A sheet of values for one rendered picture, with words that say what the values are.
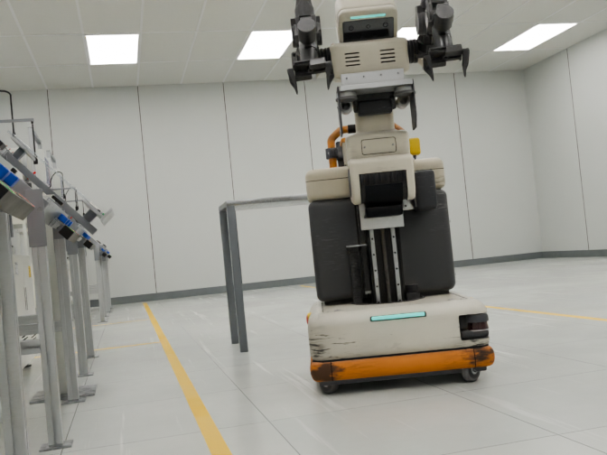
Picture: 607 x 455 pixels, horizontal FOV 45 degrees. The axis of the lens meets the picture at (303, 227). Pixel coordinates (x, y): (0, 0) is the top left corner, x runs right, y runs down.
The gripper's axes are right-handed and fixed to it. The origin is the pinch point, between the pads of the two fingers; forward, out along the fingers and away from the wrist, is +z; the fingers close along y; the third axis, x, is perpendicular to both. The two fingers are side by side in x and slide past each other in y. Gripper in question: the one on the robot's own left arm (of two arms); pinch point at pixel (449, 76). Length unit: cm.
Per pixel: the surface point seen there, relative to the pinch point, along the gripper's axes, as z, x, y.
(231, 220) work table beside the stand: -40, 148, -103
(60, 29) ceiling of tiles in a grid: -399, 354, -330
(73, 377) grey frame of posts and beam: 59, 81, -151
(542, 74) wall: -561, 746, 242
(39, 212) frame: 37, -8, -125
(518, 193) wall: -421, 857, 193
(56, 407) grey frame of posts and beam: 88, 18, -125
